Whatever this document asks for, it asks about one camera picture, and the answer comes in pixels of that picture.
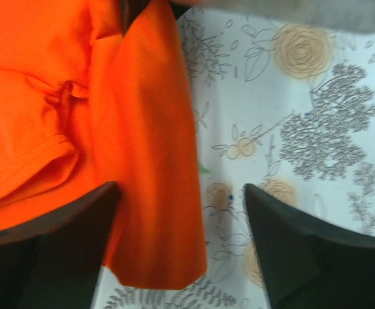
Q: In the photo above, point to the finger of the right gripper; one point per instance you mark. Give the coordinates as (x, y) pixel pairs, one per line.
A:
(130, 10)

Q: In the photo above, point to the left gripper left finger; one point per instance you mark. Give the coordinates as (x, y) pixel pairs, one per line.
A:
(54, 261)

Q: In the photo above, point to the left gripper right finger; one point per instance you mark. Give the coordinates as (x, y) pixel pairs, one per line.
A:
(307, 262)

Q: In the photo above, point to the orange t shirt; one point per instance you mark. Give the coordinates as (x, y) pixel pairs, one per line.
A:
(81, 104)

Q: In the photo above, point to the floral table mat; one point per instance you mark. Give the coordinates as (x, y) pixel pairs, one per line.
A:
(288, 108)

